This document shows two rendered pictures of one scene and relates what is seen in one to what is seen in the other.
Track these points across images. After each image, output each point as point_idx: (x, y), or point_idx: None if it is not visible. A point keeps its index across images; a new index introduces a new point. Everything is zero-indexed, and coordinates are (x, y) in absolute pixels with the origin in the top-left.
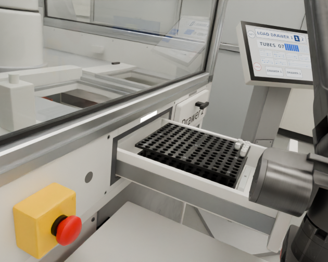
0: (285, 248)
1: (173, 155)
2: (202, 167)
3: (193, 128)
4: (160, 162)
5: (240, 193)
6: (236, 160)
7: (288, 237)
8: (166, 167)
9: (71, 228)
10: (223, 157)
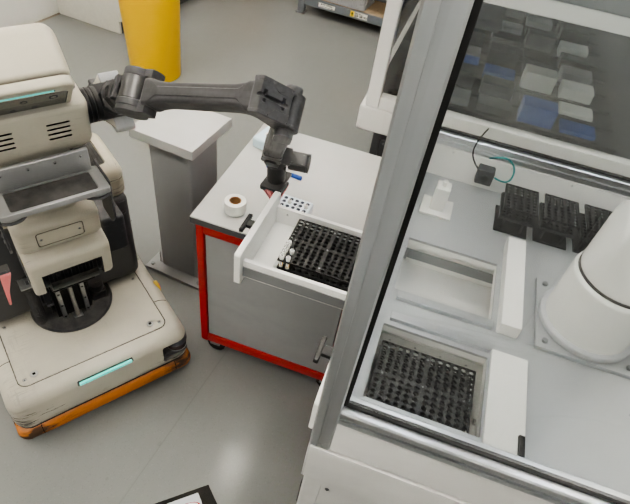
0: (286, 183)
1: (343, 233)
2: (321, 225)
3: (330, 286)
4: (350, 229)
5: (298, 211)
6: (296, 236)
7: (283, 185)
8: (345, 225)
9: None
10: (305, 238)
